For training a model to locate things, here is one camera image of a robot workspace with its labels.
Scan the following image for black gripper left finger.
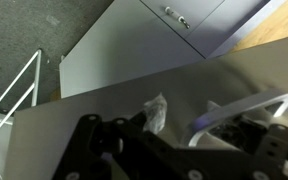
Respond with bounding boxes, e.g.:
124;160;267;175
52;92;205;180

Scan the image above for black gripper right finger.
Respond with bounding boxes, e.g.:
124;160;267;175
213;115;288;180

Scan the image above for beige file cabinet drawer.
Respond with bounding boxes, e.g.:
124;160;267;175
2;36;288;180

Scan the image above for silver file drawer handle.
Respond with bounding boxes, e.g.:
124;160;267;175
180;92;288;148

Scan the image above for grey base cabinet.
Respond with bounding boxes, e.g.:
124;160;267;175
58;0;287;99

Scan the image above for white metal wire rack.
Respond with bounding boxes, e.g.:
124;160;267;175
0;49;43;180

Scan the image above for white cabinet door handle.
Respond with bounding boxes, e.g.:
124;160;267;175
164;5;192;30

